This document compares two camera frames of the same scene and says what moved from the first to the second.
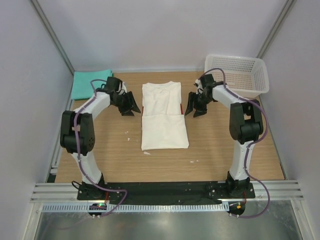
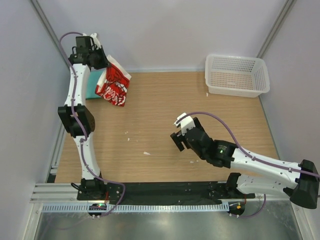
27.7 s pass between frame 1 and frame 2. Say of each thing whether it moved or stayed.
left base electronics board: stayed
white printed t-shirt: moved
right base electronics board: stayed
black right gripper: moved
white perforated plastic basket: stayed
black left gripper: moved
